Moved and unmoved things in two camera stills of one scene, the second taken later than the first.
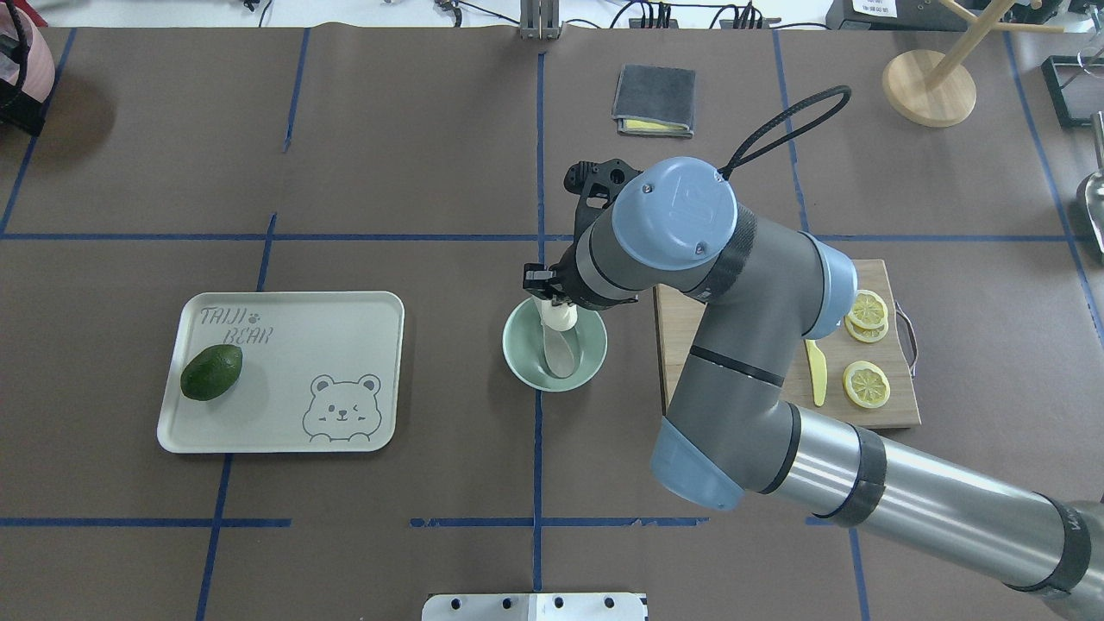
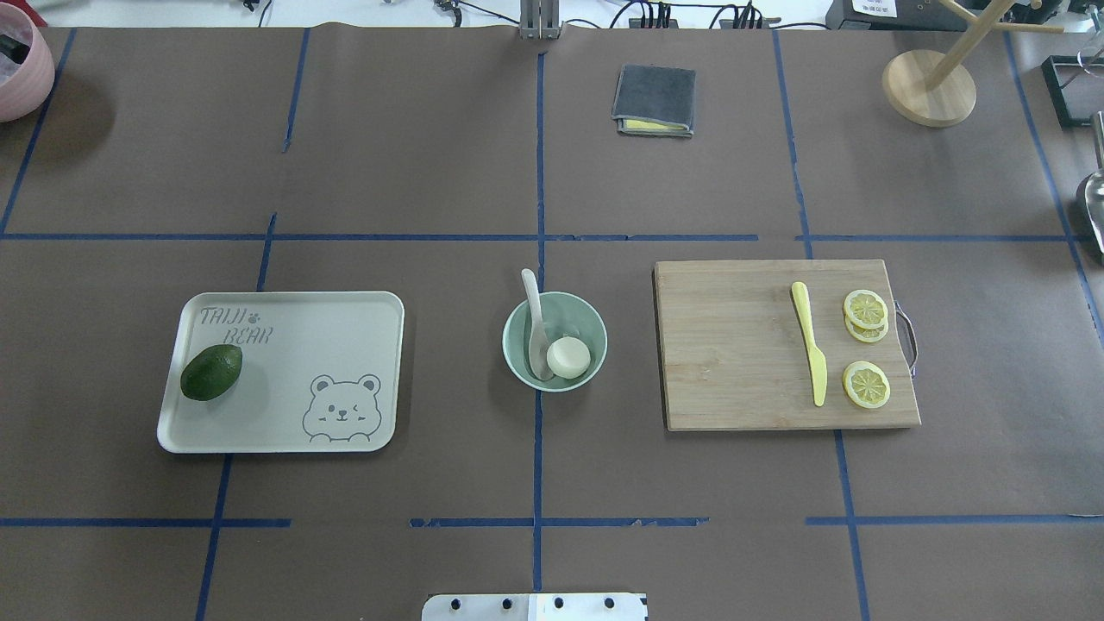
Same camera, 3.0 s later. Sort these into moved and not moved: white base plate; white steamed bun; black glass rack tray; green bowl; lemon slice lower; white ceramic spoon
Moved: white steamed bun; white ceramic spoon
Not moved: lemon slice lower; black glass rack tray; green bowl; white base plate
